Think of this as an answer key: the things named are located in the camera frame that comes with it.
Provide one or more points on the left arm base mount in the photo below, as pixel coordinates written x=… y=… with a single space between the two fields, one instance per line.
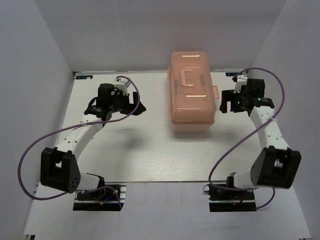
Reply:
x=105 y=200

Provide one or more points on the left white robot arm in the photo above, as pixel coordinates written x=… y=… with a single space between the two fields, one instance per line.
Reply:
x=59 y=165

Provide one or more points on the table corner label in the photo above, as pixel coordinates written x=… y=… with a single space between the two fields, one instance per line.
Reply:
x=84 y=77
x=231 y=74

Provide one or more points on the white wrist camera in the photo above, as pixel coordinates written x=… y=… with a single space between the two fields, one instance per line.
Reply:
x=122 y=84
x=240 y=80

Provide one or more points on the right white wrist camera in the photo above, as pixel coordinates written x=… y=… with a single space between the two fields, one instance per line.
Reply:
x=240 y=80

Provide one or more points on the left table corner label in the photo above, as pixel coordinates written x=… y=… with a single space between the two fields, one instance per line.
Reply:
x=84 y=77

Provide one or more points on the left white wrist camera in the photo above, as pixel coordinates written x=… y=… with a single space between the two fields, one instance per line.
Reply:
x=122 y=84

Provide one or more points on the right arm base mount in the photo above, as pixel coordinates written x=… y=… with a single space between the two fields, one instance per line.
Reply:
x=225 y=201

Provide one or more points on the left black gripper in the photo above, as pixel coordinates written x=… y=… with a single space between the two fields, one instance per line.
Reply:
x=118 y=93

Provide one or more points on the right table corner label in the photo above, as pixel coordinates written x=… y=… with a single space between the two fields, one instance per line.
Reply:
x=231 y=74

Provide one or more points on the pink plastic toolbox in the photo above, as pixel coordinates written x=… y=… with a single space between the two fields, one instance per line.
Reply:
x=192 y=97

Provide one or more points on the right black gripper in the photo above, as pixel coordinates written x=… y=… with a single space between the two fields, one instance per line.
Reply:
x=229 y=96

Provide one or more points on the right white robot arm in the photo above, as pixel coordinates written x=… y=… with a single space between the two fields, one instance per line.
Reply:
x=277 y=164

